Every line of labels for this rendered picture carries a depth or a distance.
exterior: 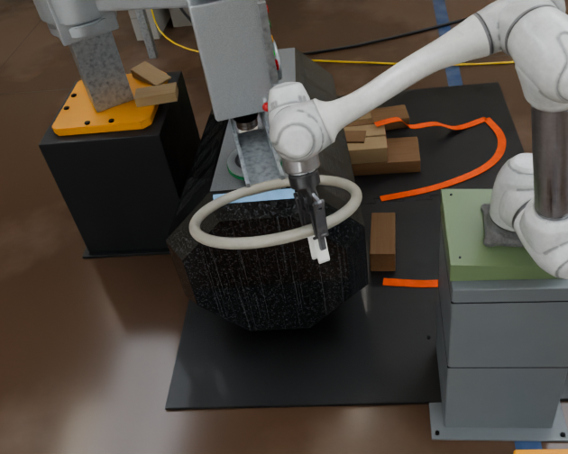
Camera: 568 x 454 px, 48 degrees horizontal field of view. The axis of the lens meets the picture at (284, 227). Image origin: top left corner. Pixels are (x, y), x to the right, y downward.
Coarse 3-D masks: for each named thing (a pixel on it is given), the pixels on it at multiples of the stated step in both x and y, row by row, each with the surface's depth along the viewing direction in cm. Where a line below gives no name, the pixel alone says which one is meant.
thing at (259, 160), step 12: (264, 120) 223; (252, 132) 226; (264, 132) 225; (240, 144) 222; (252, 144) 220; (264, 144) 219; (240, 156) 209; (252, 156) 215; (264, 156) 214; (276, 156) 206; (252, 168) 210; (264, 168) 209; (276, 168) 208; (252, 180) 205; (264, 180) 205; (264, 192) 201
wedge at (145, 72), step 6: (138, 66) 330; (144, 66) 330; (150, 66) 330; (132, 72) 329; (138, 72) 327; (144, 72) 327; (150, 72) 327; (156, 72) 327; (162, 72) 327; (138, 78) 328; (144, 78) 324; (150, 78) 323; (156, 78) 323; (162, 78) 323; (168, 78) 324; (150, 84) 323; (156, 84) 320
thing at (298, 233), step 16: (320, 176) 194; (240, 192) 197; (256, 192) 199; (352, 192) 176; (208, 208) 188; (352, 208) 165; (192, 224) 176; (336, 224) 162; (208, 240) 164; (224, 240) 161; (240, 240) 158; (256, 240) 157; (272, 240) 156; (288, 240) 156
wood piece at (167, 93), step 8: (136, 88) 312; (144, 88) 311; (152, 88) 309; (160, 88) 308; (168, 88) 307; (176, 88) 308; (136, 96) 306; (144, 96) 305; (152, 96) 305; (160, 96) 305; (168, 96) 305; (176, 96) 306; (136, 104) 307; (144, 104) 307; (152, 104) 307
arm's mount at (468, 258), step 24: (456, 192) 215; (480, 192) 214; (456, 216) 207; (480, 216) 206; (456, 240) 200; (480, 240) 199; (456, 264) 193; (480, 264) 192; (504, 264) 192; (528, 264) 191
